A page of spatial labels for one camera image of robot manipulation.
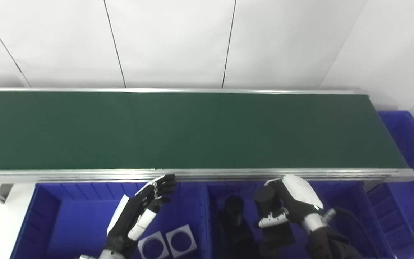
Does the blue bin with black parts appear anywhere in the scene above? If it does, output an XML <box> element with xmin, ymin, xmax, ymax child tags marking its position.
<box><xmin>205</xmin><ymin>180</ymin><xmax>396</xmax><ymax>259</ymax></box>

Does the white square ring part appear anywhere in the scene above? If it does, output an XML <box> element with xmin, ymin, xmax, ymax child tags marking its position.
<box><xmin>138</xmin><ymin>231</ymin><xmax>170</xmax><ymax>259</ymax></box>
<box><xmin>166</xmin><ymin>224</ymin><xmax>198</xmax><ymax>258</ymax></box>

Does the green conveyor belt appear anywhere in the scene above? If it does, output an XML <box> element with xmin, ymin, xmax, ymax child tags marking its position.
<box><xmin>0</xmin><ymin>87</ymin><xmax>414</xmax><ymax>185</ymax></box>
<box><xmin>0</xmin><ymin>91</ymin><xmax>409</xmax><ymax>171</ymax></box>

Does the black cylinder block part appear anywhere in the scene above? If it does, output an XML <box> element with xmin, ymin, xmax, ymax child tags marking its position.
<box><xmin>218</xmin><ymin>195</ymin><xmax>256</xmax><ymax>259</ymax></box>
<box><xmin>252</xmin><ymin>185</ymin><xmax>296</xmax><ymax>249</ymax></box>

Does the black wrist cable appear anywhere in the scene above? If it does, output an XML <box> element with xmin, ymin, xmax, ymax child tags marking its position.
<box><xmin>323</xmin><ymin>206</ymin><xmax>373</xmax><ymax>259</ymax></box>

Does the blue bin with white parts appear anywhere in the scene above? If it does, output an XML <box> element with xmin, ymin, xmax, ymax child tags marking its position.
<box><xmin>10</xmin><ymin>182</ymin><xmax>211</xmax><ymax>259</ymax></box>

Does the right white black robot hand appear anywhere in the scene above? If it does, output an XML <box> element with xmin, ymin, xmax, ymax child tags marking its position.
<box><xmin>257</xmin><ymin>175</ymin><xmax>324</xmax><ymax>231</ymax></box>

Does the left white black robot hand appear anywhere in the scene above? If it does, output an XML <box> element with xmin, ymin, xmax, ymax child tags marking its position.
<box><xmin>105</xmin><ymin>174</ymin><xmax>178</xmax><ymax>258</ymax></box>

